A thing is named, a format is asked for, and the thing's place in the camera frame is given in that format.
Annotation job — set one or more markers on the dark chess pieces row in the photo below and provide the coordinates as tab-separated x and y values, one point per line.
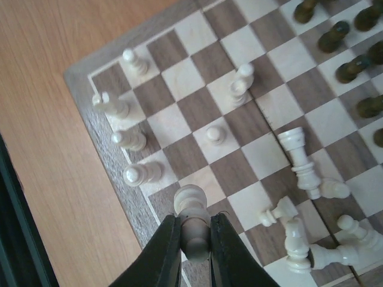
340	91

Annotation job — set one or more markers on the white bishop bottom row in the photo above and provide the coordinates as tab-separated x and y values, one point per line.
135	175

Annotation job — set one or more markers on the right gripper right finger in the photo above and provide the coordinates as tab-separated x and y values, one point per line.
231	263

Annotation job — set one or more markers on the wooden chess board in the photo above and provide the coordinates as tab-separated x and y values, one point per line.
182	105

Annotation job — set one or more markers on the white knight chess piece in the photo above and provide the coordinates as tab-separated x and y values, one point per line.
110	105

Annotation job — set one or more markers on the white pawn beside rook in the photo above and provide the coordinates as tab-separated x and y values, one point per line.
246	73

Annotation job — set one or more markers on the white king chess piece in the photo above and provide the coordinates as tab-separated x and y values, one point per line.
293	142

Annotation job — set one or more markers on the white pawn mid board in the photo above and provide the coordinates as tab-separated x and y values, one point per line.
134	141

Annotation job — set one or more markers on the white rook piece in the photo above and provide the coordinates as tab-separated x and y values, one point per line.
238	91

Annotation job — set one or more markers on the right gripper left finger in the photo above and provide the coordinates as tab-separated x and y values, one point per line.
159	263

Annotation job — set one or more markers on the white queen chess piece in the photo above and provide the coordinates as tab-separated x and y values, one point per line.
190	205

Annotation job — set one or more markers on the white pawn near corner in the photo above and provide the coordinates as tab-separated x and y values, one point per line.
137	64

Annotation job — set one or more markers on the pile of white pieces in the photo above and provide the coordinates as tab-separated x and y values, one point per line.
308	236

